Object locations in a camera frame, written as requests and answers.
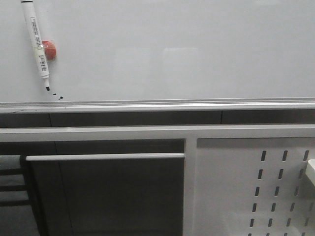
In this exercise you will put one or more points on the white whiteboard marker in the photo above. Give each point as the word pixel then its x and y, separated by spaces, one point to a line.
pixel 36 41

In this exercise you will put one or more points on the dark grey cabinet panel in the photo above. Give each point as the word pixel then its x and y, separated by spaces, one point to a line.
pixel 131 197

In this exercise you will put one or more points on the white whiteboard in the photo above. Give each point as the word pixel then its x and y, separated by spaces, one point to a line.
pixel 159 55

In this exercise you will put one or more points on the white metal rack frame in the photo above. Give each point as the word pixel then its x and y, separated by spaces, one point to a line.
pixel 190 134

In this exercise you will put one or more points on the red round magnet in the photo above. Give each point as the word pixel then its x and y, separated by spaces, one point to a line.
pixel 49 49

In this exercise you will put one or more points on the white pegboard panel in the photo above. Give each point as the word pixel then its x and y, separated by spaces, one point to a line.
pixel 254 187

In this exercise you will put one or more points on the black chair backrest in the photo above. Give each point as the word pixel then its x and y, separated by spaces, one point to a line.
pixel 14 187

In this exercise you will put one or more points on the white shelf bracket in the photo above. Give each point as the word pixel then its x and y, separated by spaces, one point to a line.
pixel 310 174

